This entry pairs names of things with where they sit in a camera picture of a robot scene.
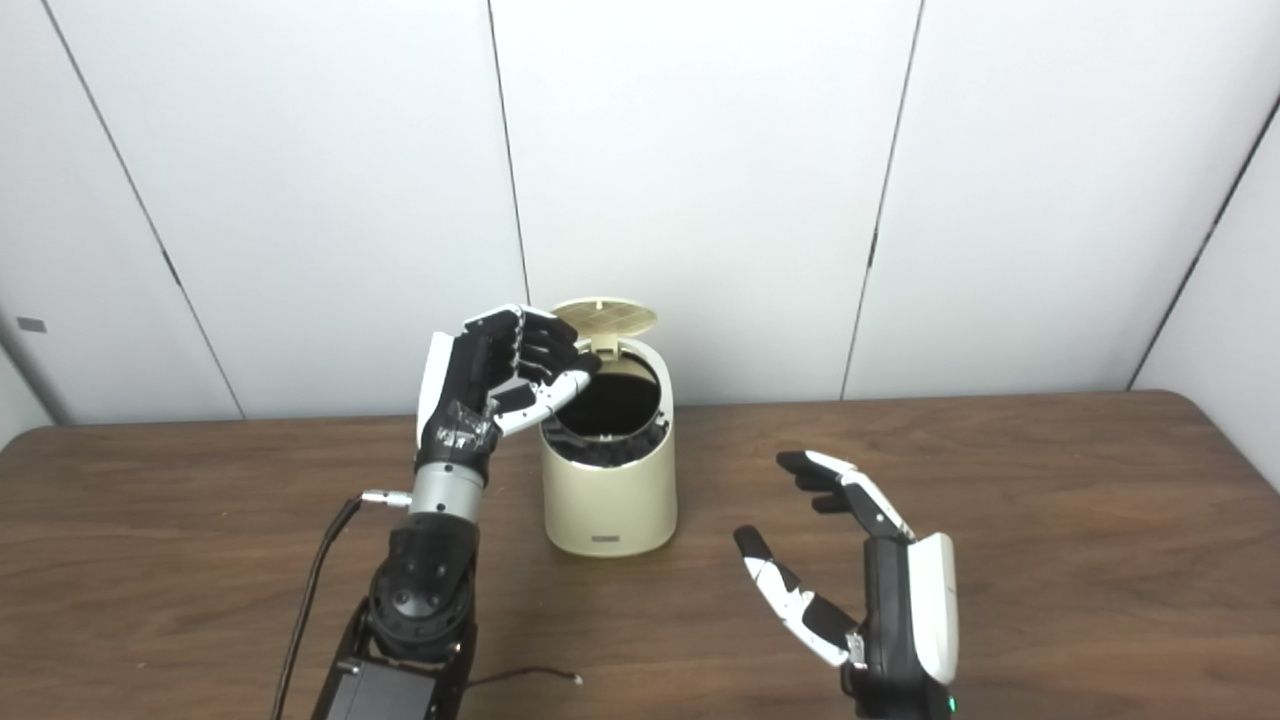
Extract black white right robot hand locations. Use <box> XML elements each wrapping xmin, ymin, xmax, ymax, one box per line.
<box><xmin>733</xmin><ymin>450</ymin><xmax>961</xmax><ymax>720</ymax></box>

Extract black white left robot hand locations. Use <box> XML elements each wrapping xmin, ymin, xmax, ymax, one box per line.
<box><xmin>415</xmin><ymin>305</ymin><xmax>603</xmax><ymax>486</ymax></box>

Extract round cream bin lid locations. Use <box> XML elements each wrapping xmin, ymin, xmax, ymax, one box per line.
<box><xmin>552</xmin><ymin>297</ymin><xmax>659</xmax><ymax>359</ymax></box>

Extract cream-colored bin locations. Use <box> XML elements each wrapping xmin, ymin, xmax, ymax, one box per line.
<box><xmin>540</xmin><ymin>338</ymin><xmax>678</xmax><ymax>558</ymax></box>

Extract black bin liner bag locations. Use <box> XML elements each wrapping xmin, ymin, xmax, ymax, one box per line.
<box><xmin>545</xmin><ymin>415</ymin><xmax>671</xmax><ymax>468</ymax></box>

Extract thin wire with white tip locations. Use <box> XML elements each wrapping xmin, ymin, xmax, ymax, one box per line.
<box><xmin>468</xmin><ymin>667</ymin><xmax>584</xmax><ymax>689</ymax></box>

